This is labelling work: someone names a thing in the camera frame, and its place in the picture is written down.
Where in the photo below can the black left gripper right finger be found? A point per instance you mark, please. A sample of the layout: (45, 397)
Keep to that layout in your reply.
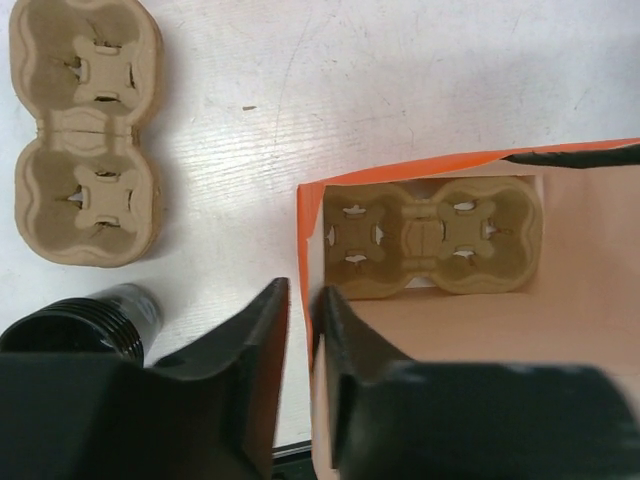
(390, 416)

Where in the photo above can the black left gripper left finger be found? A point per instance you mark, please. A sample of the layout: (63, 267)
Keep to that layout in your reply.
(205, 411)

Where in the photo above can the brown cardboard cup carrier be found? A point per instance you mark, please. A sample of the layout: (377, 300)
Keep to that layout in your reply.
(90, 73)

